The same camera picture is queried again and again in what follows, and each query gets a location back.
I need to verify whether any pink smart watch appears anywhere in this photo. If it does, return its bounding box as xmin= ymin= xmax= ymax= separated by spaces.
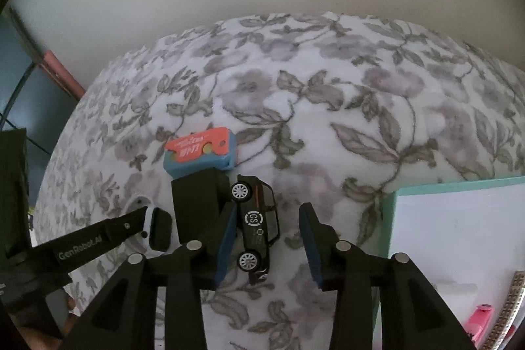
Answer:
xmin=464 ymin=304 xmax=494 ymax=348

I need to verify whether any black toy car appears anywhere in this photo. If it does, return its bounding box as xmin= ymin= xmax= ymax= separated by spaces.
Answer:
xmin=230 ymin=175 xmax=280 ymax=285

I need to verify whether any orange blue eraser box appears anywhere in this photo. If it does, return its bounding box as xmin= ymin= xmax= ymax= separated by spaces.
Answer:
xmin=163 ymin=127 xmax=238 ymax=179

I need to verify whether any teal white tray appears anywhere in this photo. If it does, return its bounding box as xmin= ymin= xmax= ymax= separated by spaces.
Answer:
xmin=379 ymin=177 xmax=524 ymax=349

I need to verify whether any grey floral blanket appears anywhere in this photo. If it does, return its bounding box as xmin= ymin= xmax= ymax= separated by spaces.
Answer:
xmin=35 ymin=12 xmax=524 ymax=349

